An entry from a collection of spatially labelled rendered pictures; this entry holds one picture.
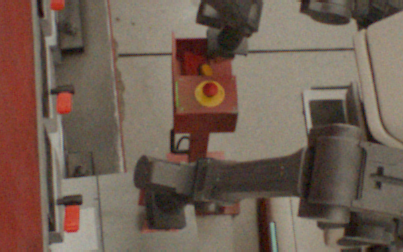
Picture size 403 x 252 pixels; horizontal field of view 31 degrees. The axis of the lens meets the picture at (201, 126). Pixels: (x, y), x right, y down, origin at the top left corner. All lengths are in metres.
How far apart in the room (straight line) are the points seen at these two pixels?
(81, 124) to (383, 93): 0.73
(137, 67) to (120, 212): 1.35
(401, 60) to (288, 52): 1.60
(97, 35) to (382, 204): 1.07
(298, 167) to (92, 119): 0.86
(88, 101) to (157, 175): 0.53
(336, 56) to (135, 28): 0.78
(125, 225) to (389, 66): 0.58
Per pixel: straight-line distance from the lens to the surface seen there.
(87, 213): 1.43
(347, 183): 0.82
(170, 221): 1.30
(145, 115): 2.62
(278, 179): 0.91
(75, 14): 1.76
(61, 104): 1.18
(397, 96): 1.19
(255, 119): 2.64
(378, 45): 1.25
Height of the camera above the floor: 2.35
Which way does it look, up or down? 64 degrees down
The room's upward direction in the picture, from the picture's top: 6 degrees clockwise
